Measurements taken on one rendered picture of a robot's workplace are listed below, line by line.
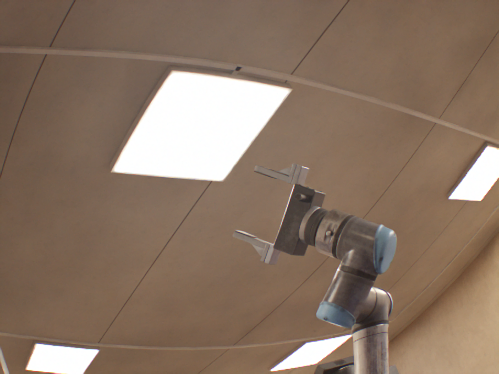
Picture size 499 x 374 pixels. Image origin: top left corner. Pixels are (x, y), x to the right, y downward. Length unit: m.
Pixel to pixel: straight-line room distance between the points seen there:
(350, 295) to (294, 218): 0.23
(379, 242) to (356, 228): 0.07
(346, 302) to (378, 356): 0.19
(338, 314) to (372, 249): 0.14
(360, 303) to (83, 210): 2.28
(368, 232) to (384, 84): 2.23
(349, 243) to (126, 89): 1.72
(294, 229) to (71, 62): 1.48
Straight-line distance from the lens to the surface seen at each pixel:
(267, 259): 1.56
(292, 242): 1.52
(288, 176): 1.55
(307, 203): 1.51
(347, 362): 1.81
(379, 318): 1.54
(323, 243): 1.47
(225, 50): 3.02
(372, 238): 1.42
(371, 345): 1.52
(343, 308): 1.42
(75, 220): 3.59
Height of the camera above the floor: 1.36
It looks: 33 degrees up
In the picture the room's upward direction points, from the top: 24 degrees counter-clockwise
